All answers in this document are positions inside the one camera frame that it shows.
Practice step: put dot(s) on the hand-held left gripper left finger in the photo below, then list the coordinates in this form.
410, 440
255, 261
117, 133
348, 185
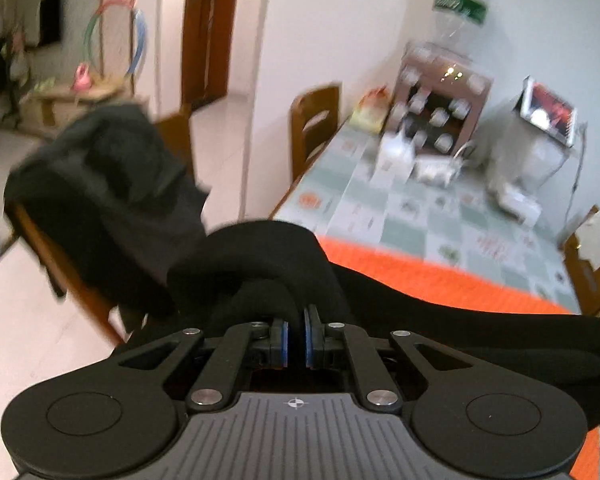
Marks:
281, 345

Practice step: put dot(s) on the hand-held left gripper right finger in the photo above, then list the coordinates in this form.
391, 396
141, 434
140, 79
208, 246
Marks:
310, 342

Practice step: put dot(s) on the black pants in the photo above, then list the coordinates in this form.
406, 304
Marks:
260, 250

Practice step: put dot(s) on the dark grey clothes pile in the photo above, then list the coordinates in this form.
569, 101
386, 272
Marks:
105, 185

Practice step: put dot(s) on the orange patterned mat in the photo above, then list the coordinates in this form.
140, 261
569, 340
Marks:
430, 275

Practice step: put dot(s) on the green checkered tablecloth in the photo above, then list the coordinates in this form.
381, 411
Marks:
405, 220

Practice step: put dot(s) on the white tissue box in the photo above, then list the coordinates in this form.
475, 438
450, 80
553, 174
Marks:
392, 155

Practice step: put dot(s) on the wooden chair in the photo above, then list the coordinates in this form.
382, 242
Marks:
80, 290
305, 110
590, 285
177, 135

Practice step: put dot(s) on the white power strip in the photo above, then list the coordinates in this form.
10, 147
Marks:
432, 172

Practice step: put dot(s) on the pale yellow box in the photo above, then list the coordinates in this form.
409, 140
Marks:
367, 122

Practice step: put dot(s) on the white appliance base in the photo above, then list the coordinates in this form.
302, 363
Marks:
520, 205

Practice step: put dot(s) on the pink snack bag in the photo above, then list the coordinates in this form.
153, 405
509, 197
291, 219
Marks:
375, 100

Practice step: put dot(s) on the plastic-covered white appliance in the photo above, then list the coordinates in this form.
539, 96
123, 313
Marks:
520, 150

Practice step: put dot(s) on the water dispenser with stickers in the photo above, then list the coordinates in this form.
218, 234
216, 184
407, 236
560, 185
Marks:
430, 75

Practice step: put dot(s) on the brown wooden door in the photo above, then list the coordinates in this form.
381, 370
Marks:
205, 35

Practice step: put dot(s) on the pink toy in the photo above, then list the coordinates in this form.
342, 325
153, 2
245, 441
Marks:
81, 80

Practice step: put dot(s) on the small wooden table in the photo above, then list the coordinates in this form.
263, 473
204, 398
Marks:
55, 100

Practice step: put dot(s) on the tablet with lit screen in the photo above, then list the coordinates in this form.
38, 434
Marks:
550, 110

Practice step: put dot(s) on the colourful hula hoop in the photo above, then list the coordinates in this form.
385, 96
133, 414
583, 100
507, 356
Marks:
141, 35

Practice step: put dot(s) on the clear water bottle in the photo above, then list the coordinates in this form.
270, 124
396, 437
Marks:
460, 5

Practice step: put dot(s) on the black wall television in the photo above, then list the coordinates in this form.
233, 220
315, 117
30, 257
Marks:
50, 20

